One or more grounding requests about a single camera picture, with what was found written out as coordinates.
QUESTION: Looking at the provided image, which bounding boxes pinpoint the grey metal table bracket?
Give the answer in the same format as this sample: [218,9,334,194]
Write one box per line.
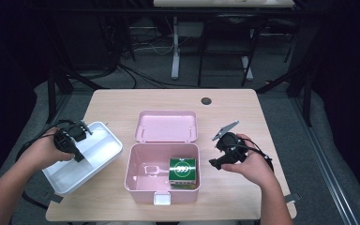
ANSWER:
[284,192,303,204]
[41,191,64,204]

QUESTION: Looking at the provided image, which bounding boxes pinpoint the person's left hand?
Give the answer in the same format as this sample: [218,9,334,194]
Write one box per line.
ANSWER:
[17,135,75,173]

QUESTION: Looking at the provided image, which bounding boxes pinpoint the white desk leg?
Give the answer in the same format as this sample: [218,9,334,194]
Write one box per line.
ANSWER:
[241,55,254,82]
[171,16,181,81]

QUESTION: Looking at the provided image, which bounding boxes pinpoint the white background desk top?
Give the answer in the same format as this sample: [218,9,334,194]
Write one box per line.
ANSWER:
[153,0,295,8]

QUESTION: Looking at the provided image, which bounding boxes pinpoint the right hand-held gripper cable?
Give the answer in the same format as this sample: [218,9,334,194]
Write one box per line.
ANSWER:
[231,139,275,173]

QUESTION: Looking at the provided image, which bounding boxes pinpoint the person's right hand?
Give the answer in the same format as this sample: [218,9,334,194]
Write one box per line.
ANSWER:
[221,133,278,190]

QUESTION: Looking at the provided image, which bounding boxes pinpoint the black chair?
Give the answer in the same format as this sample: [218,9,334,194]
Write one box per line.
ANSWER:
[197,13,268,88]

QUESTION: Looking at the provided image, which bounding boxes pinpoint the white divided tray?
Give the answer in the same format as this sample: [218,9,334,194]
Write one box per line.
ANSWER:
[41,121,124,195]

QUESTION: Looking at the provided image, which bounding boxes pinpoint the black floor cables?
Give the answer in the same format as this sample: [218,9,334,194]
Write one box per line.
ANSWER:
[116,62,201,90]

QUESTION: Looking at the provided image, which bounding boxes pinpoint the black frame post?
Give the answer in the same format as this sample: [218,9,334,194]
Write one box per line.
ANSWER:
[45,67,59,125]

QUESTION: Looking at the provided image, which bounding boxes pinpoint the pink storage box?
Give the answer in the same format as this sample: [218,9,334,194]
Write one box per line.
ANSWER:
[124,110,202,206]

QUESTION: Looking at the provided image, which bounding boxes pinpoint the green snack packet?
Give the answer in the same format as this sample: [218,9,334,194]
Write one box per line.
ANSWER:
[168,157,199,190]

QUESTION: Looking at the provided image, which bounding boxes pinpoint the hand-held gripper cable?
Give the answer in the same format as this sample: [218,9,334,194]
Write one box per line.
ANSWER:
[15,119,76,210]
[231,139,275,173]

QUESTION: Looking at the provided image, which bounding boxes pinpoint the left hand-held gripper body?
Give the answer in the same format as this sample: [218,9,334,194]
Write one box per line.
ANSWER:
[53,120,93,154]

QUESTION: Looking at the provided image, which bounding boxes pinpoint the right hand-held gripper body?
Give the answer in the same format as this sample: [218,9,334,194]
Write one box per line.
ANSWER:
[212,121,249,164]

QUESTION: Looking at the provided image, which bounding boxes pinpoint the left hand-held gripper cable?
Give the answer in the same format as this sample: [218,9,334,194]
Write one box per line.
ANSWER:
[15,119,76,210]

